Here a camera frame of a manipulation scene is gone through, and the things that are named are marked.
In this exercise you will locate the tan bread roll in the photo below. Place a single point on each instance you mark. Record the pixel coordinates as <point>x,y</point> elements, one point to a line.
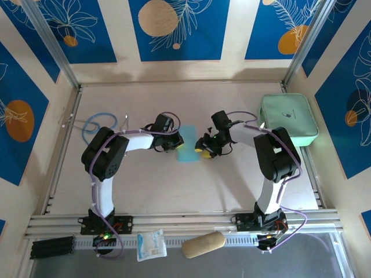
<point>203,243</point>

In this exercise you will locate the black right controller board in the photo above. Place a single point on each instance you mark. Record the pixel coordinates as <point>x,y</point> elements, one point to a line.
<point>265,241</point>

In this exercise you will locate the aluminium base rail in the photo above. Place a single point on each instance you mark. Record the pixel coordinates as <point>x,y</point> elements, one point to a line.
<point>185,221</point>

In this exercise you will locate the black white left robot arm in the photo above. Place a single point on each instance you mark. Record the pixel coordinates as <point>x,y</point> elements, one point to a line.
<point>104,162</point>

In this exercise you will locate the black ribbed block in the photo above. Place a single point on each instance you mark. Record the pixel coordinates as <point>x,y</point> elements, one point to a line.
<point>52,246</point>

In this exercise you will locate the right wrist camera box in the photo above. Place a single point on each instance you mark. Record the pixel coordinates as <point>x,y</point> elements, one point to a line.
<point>221,118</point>

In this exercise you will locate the mint green zip case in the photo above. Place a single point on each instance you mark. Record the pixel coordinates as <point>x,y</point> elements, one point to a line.
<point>287,107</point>

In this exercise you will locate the aluminium upright post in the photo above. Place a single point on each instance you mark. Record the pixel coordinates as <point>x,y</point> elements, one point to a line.
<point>308,43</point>
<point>53,43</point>

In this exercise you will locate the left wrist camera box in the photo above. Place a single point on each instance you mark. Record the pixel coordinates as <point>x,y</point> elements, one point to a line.
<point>163,123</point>

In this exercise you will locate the black left controller board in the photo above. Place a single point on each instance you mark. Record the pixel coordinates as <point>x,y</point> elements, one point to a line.
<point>100,240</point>

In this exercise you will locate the white blue plastic packet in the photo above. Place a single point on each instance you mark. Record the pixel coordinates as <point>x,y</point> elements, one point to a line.
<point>150,246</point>

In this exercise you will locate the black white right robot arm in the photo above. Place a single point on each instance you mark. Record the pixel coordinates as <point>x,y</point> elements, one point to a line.
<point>275,156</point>

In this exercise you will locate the black controller board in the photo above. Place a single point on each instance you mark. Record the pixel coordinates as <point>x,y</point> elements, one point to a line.
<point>265,241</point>
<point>100,240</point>

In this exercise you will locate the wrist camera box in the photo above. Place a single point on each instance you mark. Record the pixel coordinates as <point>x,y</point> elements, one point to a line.
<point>221,118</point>
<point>163,123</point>

